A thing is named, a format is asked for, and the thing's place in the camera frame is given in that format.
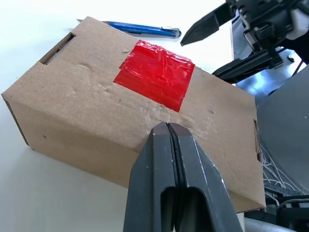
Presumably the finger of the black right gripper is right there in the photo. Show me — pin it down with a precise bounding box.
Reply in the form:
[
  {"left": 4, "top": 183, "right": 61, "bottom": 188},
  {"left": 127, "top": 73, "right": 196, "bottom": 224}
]
[
  {"left": 180, "top": 3, "right": 234, "bottom": 47},
  {"left": 211, "top": 47, "right": 285, "bottom": 84}
]

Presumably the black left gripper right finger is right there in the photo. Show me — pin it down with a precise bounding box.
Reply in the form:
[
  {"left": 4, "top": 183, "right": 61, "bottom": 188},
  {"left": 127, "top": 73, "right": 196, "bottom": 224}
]
[{"left": 168, "top": 123, "right": 244, "bottom": 232}]

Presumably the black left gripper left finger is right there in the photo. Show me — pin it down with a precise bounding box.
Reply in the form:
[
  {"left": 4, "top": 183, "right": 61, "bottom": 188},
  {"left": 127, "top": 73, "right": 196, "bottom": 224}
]
[{"left": 123, "top": 122, "right": 177, "bottom": 232}]

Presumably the blue pen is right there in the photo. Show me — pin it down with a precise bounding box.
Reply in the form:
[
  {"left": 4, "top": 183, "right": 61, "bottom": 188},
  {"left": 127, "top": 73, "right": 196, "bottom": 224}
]
[{"left": 76, "top": 18, "right": 182, "bottom": 39}]

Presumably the brown cardboard box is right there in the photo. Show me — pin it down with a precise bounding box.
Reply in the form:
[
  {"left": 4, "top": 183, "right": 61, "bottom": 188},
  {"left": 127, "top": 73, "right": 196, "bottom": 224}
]
[{"left": 0, "top": 16, "right": 267, "bottom": 214}]

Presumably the red tape patch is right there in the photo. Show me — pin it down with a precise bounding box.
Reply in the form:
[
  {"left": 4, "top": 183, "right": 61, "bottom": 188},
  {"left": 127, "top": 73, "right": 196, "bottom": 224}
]
[{"left": 113, "top": 39, "right": 196, "bottom": 113}]

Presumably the grey robot torso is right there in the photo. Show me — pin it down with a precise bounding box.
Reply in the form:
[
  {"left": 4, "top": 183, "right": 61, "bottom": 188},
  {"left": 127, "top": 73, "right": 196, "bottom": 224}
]
[{"left": 255, "top": 64, "right": 309, "bottom": 194}]

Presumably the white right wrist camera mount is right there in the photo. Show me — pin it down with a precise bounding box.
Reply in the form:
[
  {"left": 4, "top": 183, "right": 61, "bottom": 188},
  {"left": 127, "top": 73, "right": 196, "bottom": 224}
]
[{"left": 287, "top": 6, "right": 309, "bottom": 41}]

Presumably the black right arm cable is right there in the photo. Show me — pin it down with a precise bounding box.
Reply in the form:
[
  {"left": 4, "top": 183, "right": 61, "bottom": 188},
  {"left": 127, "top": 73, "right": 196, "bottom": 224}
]
[{"left": 288, "top": 54, "right": 309, "bottom": 76}]

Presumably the white wire bundle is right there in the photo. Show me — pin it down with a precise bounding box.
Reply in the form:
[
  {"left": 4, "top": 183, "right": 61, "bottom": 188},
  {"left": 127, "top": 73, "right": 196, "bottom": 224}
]
[{"left": 259, "top": 144, "right": 303, "bottom": 206}]

